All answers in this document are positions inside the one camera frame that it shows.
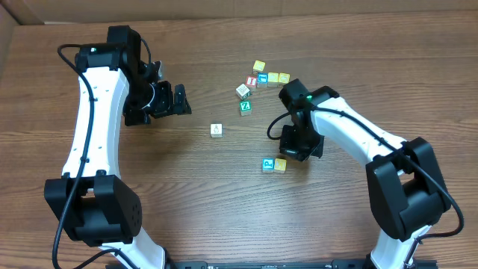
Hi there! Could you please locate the green letter Z block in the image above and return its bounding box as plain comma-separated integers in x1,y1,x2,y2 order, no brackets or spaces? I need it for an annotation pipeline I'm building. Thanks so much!
239,100,252,117

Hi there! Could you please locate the red letter I block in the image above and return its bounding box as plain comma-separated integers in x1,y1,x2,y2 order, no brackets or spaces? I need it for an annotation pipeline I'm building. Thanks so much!
245,76,257,91

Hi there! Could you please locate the yellow block top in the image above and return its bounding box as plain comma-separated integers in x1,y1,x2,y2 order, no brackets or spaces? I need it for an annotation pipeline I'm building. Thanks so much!
252,60,266,75

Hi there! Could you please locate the white letter A block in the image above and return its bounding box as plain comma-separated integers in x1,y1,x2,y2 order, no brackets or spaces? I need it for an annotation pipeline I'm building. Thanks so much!
210,123,223,138

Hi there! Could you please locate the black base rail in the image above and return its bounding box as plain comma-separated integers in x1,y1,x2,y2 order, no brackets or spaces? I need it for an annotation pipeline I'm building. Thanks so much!
105,258,438,269

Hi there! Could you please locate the yellow block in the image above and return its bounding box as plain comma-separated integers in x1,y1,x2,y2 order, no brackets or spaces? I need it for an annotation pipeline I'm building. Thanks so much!
267,72,279,87
252,60,266,75
278,72,291,86
274,158,287,173

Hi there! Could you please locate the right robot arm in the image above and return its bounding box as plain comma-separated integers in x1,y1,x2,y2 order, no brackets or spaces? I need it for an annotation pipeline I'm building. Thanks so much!
279,79,451,268

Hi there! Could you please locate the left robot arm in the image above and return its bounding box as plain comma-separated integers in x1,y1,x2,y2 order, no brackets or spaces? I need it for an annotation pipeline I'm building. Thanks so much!
44,25,191,268

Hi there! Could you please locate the blue letter P block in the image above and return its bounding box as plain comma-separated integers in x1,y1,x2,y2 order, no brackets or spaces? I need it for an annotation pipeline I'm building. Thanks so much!
262,158,275,173

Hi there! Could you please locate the white patterned block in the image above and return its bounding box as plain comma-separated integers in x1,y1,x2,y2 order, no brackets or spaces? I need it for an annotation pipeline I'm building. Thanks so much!
235,84,251,100

